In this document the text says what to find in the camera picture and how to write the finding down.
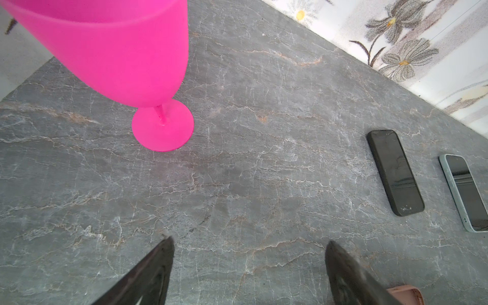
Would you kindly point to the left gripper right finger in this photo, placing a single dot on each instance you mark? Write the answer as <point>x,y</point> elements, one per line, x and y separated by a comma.
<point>350,283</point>

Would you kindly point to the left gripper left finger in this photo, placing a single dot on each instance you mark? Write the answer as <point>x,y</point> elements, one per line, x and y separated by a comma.
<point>148,281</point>

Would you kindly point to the salmon pink phone case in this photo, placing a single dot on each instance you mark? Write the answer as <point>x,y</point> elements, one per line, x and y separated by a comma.
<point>407,295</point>

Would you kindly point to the black phone case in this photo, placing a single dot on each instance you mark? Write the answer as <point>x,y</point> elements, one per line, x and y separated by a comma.
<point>395,172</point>

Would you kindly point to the light blue phone case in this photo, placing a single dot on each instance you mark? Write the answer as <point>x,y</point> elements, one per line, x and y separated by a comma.
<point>463,192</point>

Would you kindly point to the pink silicone cup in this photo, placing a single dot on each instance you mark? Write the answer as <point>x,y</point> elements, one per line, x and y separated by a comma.
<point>133,52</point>

